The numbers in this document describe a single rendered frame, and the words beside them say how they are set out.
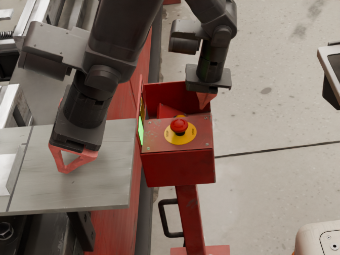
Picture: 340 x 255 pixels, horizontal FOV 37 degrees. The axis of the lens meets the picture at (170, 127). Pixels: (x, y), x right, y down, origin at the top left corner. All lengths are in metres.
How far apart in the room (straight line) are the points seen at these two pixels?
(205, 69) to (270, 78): 1.41
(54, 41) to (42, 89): 0.57
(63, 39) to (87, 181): 0.24
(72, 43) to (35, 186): 0.26
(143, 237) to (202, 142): 0.82
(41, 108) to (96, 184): 0.40
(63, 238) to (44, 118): 0.32
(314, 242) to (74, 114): 1.01
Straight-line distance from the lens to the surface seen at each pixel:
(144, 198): 1.96
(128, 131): 0.83
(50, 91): 1.16
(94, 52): 0.55
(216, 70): 1.10
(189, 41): 1.06
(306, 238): 1.56
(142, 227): 1.88
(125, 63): 0.55
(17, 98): 1.04
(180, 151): 1.09
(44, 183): 0.79
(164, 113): 1.23
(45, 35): 0.62
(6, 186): 0.79
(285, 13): 2.95
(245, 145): 2.16
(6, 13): 1.23
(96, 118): 0.68
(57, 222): 0.90
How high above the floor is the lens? 1.57
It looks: 44 degrees down
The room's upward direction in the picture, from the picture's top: 9 degrees counter-clockwise
